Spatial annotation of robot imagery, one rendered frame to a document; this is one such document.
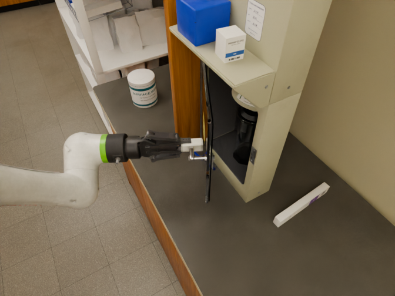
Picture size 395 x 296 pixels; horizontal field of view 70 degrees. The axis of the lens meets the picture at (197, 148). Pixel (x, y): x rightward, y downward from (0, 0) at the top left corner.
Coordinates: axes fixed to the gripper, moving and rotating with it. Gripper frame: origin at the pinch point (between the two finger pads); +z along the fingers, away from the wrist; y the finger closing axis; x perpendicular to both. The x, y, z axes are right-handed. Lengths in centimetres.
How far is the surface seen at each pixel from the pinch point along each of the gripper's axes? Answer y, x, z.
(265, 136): 9.0, -6.2, 21.0
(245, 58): 31.0, -1.4, 13.4
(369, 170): -16, -1, 65
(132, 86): -13, 51, -26
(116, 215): -120, 43, -56
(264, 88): 27.3, -8.2, 16.9
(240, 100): 13.1, 5.5, 15.1
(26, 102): -120, 179, -168
